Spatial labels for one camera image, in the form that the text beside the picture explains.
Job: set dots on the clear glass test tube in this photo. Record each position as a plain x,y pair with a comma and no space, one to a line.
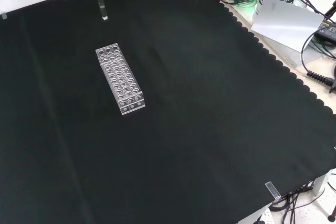
103,7

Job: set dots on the clear plastic test tube rack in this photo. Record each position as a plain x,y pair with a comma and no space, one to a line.
119,77

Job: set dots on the black bench cloth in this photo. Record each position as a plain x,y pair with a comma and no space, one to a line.
183,119

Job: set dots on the pale board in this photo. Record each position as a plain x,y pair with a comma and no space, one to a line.
286,23

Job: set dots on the black tripod leg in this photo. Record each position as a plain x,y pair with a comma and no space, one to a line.
329,14

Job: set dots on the black power adapter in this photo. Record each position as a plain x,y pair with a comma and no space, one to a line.
328,31

